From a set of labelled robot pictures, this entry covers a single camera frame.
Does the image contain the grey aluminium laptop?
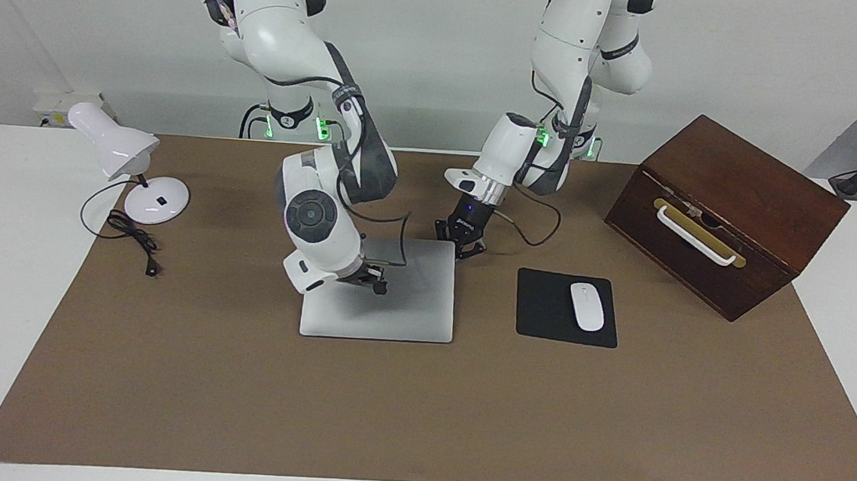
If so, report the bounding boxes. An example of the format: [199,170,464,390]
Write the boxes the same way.
[298,230,460,347]

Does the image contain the black mouse pad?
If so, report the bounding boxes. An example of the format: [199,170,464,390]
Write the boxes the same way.
[513,267,623,349]

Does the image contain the white computer mouse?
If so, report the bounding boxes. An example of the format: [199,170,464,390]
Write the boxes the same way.
[567,282,608,333]

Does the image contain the brown table mat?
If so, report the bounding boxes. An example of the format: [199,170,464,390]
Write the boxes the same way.
[0,120,857,481]

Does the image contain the white desk lamp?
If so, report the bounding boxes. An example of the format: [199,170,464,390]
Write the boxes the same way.
[60,101,197,228]

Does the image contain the dark brown wooden box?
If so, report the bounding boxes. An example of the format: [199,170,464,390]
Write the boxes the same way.
[597,108,857,330]

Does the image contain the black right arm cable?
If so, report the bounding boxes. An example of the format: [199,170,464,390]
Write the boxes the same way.
[329,189,414,269]

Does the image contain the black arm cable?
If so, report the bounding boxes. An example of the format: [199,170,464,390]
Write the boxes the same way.
[329,189,414,269]
[492,181,565,249]

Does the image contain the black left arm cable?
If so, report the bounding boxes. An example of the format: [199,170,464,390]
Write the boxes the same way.
[492,181,565,249]

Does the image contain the black right base cable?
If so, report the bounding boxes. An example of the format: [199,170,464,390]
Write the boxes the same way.
[238,103,271,141]

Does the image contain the white box handle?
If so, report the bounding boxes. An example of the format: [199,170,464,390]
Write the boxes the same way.
[653,205,740,267]

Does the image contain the black lamp power cable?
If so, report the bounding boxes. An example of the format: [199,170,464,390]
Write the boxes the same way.
[76,175,169,279]

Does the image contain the brass handle plate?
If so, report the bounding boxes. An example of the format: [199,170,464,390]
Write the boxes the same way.
[649,197,751,269]

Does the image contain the white wall power strip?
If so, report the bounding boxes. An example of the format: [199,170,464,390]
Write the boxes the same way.
[32,87,119,132]

